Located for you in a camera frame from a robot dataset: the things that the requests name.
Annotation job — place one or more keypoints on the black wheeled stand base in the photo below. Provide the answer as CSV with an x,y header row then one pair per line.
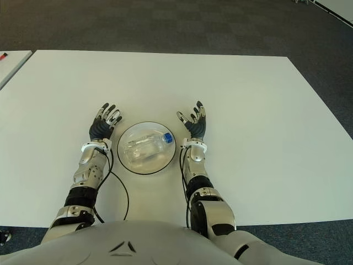
x,y
4,237

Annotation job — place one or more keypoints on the white board edge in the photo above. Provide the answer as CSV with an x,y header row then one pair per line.
x,y
339,8

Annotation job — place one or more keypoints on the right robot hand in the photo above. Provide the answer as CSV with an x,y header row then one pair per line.
x,y
197,127

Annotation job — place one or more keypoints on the red black marker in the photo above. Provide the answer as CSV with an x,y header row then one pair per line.
x,y
3,56

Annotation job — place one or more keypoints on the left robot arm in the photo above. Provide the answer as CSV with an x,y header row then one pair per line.
x,y
85,171

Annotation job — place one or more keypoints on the white plate black rim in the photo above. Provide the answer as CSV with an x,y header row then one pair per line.
x,y
146,147

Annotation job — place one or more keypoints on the clear water bottle blue cap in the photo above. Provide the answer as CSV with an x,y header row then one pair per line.
x,y
149,147

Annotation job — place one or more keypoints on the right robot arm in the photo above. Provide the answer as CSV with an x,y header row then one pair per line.
x,y
197,157

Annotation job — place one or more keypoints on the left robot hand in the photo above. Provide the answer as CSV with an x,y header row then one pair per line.
x,y
102,127

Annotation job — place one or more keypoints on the grey robot torso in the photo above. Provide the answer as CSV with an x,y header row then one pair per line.
x,y
124,243

